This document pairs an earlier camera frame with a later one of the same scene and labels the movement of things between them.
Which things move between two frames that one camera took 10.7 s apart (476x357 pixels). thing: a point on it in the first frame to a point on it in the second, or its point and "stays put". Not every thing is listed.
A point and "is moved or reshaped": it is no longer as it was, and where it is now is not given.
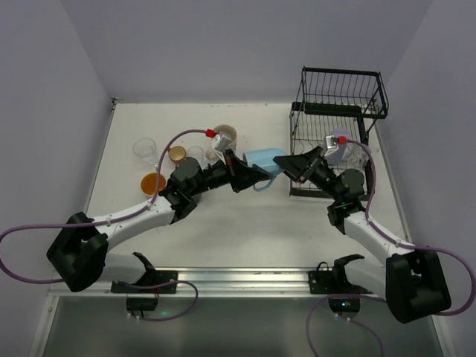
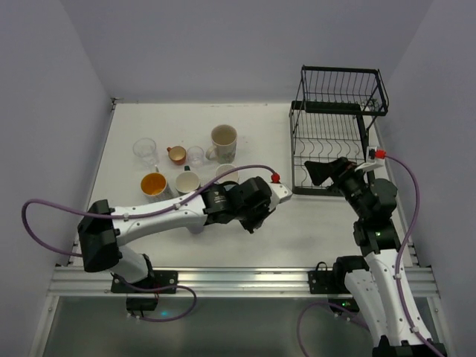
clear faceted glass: (358, 155) is moved or reshaped
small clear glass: (195, 152) stays put
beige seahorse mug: (213, 154) stays put
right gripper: (310, 168) to (338, 173)
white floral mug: (148, 184) stays put
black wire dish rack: (335, 112) stays put
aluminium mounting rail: (220, 282) stays put
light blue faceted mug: (264, 158) is moved or reshaped
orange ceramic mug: (177, 153) stays put
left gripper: (231, 169) to (255, 216)
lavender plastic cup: (338, 157) to (195, 227)
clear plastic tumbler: (146, 149) stays put
